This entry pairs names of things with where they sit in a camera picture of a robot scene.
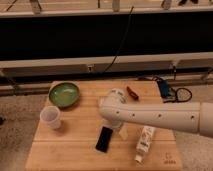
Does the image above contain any blue power adapter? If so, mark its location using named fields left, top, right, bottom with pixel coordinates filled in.
left=157, top=80, right=170, bottom=98

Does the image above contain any white plastic bottle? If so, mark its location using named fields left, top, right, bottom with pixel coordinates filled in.
left=135, top=126, right=155, bottom=163

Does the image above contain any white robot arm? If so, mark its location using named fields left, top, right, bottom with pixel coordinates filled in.
left=99, top=89, right=213, bottom=138

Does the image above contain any white ceramic cup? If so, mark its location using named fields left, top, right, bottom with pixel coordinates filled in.
left=40, top=106, right=61, bottom=129

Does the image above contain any black floor cable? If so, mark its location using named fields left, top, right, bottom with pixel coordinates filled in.
left=137, top=75, right=193, bottom=104

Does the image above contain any black rectangular eraser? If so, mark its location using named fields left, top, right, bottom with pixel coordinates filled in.
left=95, top=127, right=113, bottom=152

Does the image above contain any green ceramic bowl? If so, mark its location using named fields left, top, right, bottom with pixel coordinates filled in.
left=49, top=82, right=80, bottom=108

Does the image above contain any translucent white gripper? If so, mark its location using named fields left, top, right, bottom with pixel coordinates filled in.
left=108, top=121, right=128, bottom=140

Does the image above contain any black hanging cable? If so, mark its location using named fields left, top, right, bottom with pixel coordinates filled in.
left=101, top=5, right=135, bottom=75

